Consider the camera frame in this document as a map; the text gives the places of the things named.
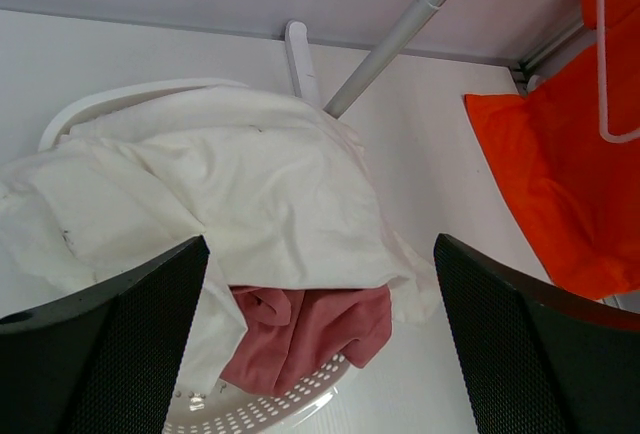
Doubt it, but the metal clothes rack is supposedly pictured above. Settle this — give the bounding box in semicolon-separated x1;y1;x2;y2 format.
284;0;447;119

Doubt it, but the orange t shirt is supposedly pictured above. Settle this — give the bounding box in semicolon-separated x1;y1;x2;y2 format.
464;0;640;301

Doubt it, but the white t shirt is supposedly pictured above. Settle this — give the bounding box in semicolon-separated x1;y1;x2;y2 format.
1;86;440;394

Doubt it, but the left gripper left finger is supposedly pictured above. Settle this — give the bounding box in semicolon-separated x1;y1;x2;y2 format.
1;237;209;433

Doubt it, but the pink t shirt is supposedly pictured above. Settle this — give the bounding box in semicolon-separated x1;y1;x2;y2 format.
220;286;392;396

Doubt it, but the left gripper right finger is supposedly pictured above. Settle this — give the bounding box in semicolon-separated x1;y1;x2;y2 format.
434;234;639;433

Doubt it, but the white perforated plastic basket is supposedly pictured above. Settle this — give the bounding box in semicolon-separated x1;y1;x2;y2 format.
38;78;358;433

